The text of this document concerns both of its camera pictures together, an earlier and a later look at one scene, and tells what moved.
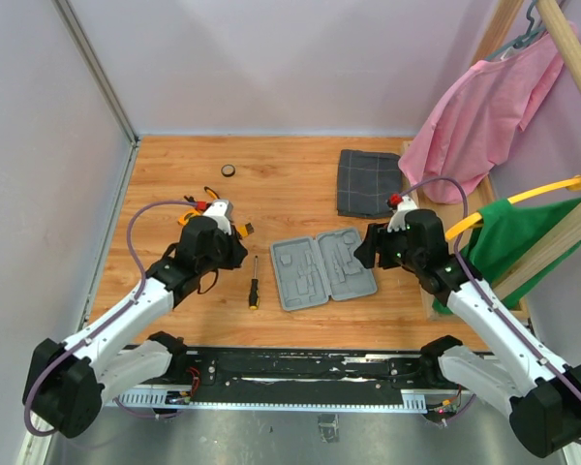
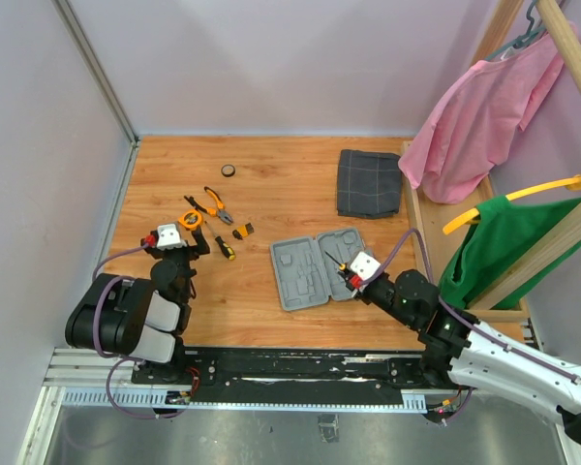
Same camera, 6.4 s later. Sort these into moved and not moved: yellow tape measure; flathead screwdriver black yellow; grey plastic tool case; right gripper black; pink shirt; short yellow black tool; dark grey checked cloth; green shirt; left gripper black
Moved: left gripper black; right gripper black; flathead screwdriver black yellow
Not moved: yellow tape measure; short yellow black tool; dark grey checked cloth; pink shirt; green shirt; grey plastic tool case
